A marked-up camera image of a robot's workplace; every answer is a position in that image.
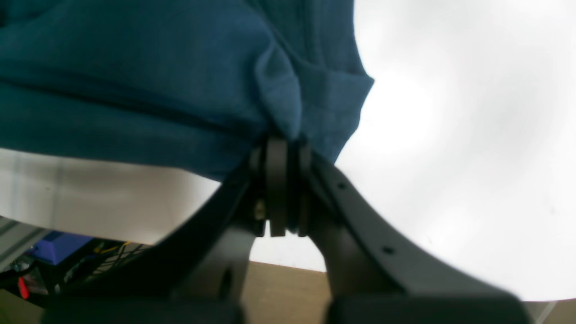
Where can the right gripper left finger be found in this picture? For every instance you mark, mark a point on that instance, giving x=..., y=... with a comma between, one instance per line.
x=196, y=274

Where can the dark navy T-shirt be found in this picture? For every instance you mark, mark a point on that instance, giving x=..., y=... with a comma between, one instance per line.
x=192, y=84

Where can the blue lit electronics box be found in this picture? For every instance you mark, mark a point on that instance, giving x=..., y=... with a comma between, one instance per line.
x=57, y=246

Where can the aluminium frame rail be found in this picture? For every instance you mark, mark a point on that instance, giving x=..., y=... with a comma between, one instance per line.
x=19, y=235

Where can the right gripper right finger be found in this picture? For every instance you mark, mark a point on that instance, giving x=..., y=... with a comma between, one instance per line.
x=378, y=276

